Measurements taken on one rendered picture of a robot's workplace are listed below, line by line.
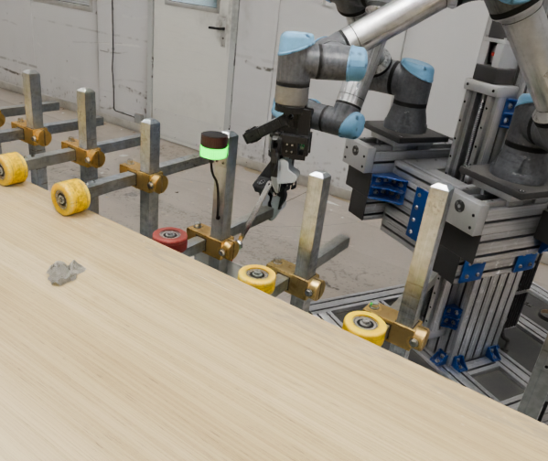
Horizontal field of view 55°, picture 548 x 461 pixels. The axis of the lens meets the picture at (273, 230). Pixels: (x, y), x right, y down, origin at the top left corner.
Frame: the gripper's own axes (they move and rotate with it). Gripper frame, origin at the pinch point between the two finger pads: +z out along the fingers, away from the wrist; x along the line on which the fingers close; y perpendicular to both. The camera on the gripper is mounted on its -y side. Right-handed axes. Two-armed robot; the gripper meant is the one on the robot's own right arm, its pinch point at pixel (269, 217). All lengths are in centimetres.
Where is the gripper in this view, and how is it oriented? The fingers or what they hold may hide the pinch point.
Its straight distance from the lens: 158.1
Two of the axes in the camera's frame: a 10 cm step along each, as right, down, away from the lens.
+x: -8.2, -3.2, 4.8
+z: -1.0, 9.0, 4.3
